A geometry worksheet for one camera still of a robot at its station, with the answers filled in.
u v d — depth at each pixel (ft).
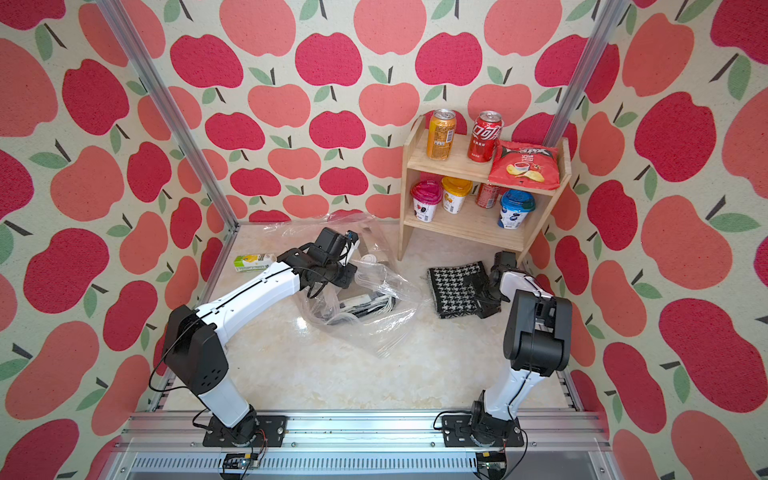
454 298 3.11
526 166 2.30
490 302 2.67
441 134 2.34
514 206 2.76
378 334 2.94
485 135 2.31
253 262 3.42
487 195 3.01
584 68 2.57
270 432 2.42
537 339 1.64
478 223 3.09
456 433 2.41
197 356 1.48
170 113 2.88
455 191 2.90
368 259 3.06
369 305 3.07
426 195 2.82
